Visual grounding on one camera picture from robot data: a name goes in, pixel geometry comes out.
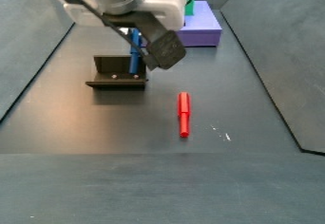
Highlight blue peg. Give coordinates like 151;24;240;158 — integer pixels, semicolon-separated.
129;28;140;74

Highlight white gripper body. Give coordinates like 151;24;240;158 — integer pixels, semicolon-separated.
53;0;188;32

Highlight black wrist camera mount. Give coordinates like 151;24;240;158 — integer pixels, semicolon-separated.
101;11;187;70

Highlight red peg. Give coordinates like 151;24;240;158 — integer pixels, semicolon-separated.
177;92;189;138

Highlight purple base block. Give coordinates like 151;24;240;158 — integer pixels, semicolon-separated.
137;0;223;48

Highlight green U-shaped block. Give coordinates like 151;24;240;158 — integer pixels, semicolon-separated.
184;0;193;16

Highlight black angled fixture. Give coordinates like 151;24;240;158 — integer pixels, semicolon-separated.
86;55;147;88

